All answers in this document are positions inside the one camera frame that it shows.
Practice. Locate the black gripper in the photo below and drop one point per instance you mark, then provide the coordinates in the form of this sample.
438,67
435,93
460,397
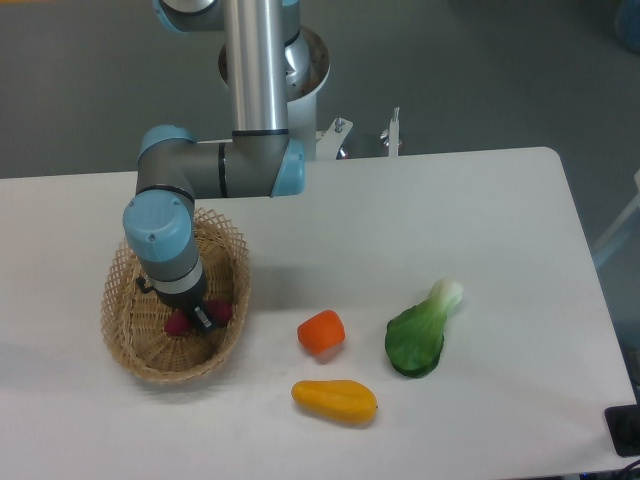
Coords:
190,300

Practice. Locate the purple sweet potato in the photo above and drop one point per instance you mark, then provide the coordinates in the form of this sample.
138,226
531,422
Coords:
179,324

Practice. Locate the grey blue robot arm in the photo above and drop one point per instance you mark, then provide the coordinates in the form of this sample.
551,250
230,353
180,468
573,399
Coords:
175,170

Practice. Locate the woven wicker basket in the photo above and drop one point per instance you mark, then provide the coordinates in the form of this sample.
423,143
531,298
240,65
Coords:
133,313

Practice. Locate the orange bell pepper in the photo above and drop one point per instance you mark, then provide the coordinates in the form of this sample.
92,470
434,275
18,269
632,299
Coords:
321,332

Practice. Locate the yellow papaya fruit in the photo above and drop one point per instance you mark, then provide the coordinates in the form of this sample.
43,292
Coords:
344,401

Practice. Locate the green bok choy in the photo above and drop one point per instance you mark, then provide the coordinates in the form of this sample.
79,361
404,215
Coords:
414,339

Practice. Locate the black device at table edge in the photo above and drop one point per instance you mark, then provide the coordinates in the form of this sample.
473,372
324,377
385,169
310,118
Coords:
623,425

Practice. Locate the white metal base frame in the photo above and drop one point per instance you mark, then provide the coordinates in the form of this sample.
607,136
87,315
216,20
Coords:
334,143

